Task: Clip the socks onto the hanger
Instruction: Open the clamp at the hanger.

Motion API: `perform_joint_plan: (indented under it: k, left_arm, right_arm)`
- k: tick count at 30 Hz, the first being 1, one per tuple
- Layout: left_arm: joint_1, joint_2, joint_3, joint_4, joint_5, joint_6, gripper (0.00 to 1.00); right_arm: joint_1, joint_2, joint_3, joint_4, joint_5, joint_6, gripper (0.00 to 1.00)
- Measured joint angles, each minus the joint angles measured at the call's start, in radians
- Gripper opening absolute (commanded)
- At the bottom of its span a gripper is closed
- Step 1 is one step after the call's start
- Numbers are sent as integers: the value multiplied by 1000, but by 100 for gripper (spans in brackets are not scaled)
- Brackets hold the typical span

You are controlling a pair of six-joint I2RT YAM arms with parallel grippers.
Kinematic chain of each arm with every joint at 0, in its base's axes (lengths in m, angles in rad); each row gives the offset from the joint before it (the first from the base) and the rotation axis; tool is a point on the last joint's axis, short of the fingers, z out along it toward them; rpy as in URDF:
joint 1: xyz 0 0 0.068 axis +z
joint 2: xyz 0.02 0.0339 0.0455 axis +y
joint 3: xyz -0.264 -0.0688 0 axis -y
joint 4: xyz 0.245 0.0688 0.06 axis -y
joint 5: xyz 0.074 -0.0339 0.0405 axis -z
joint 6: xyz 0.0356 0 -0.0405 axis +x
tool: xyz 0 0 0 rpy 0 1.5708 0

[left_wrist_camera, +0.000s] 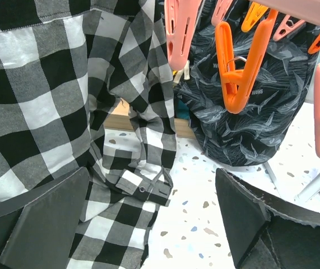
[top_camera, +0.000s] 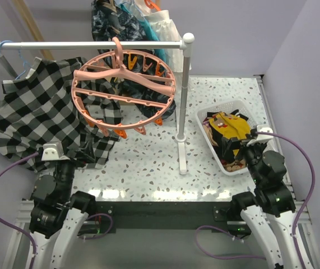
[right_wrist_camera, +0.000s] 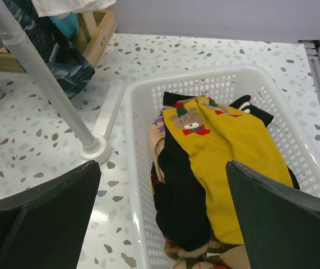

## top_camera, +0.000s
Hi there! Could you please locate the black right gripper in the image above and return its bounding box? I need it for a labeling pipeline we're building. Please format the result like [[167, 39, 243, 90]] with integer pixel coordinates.
[[221, 133, 265, 184]]

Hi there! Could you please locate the yellow sock with pattern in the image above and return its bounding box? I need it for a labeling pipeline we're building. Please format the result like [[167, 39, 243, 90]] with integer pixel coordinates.
[[207, 112, 251, 157]]

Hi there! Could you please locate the pink round clip hanger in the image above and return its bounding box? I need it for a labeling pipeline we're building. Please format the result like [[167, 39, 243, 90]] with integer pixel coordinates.
[[71, 37, 176, 138]]

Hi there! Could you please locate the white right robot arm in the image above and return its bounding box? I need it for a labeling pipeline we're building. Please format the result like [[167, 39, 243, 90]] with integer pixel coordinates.
[[228, 126, 313, 268]]

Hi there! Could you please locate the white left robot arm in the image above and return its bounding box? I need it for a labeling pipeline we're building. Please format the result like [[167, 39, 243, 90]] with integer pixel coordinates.
[[26, 160, 96, 268]]

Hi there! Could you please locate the orange plastic hanger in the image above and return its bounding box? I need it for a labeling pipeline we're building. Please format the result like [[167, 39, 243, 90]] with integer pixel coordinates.
[[144, 0, 161, 11]]

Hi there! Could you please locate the white plastic basket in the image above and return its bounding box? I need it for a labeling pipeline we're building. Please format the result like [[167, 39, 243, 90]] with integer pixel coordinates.
[[195, 98, 268, 177]]

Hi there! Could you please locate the black white checkered shirt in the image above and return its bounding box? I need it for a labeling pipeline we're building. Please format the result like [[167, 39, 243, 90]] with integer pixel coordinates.
[[0, 57, 119, 168]]

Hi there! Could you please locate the dark blue patterned garment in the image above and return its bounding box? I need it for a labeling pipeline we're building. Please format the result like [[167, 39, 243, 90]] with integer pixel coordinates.
[[91, 1, 176, 120]]

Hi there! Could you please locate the white garment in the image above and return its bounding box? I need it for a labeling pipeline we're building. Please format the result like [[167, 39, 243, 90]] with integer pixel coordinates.
[[135, 1, 183, 73]]

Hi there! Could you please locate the teal garment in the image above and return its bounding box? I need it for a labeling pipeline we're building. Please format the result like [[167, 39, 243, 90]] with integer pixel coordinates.
[[119, 0, 166, 58]]

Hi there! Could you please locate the white clothes rack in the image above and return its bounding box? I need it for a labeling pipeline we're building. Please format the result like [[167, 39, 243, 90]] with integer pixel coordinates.
[[0, 33, 195, 175]]

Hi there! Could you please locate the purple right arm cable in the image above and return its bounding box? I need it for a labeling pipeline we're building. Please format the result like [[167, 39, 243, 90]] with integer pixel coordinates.
[[268, 132, 316, 269]]

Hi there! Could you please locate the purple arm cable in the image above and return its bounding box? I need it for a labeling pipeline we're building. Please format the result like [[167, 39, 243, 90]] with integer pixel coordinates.
[[268, 132, 316, 269], [0, 152, 40, 269]]

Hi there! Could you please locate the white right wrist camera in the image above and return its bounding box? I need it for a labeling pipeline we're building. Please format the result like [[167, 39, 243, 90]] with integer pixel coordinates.
[[247, 124, 273, 146]]

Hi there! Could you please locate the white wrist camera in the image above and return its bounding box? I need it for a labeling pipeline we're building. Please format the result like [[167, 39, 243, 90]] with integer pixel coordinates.
[[41, 141, 64, 161], [247, 124, 273, 146]]

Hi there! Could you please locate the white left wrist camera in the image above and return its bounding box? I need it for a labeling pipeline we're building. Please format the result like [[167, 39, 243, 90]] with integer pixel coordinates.
[[41, 141, 64, 161]]

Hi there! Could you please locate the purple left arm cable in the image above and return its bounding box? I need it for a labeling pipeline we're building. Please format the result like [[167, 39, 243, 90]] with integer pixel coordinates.
[[0, 152, 40, 269]]

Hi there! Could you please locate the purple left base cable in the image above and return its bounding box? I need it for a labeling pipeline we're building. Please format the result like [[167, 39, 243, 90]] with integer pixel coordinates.
[[77, 213, 114, 240]]

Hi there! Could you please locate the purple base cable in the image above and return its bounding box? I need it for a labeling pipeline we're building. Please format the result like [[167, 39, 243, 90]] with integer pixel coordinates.
[[195, 225, 267, 261], [77, 213, 114, 240]]

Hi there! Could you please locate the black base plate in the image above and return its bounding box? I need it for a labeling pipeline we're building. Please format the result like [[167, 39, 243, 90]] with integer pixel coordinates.
[[75, 200, 253, 235]]

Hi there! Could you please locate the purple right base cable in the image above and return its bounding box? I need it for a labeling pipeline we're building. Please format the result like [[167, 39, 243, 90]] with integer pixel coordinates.
[[195, 225, 267, 261]]

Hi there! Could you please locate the light blue wire hanger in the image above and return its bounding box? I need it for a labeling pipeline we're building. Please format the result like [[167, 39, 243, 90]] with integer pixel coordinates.
[[0, 40, 33, 79]]

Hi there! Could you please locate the wooden frame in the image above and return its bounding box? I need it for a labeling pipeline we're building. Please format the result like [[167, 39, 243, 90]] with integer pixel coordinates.
[[13, 0, 55, 61]]

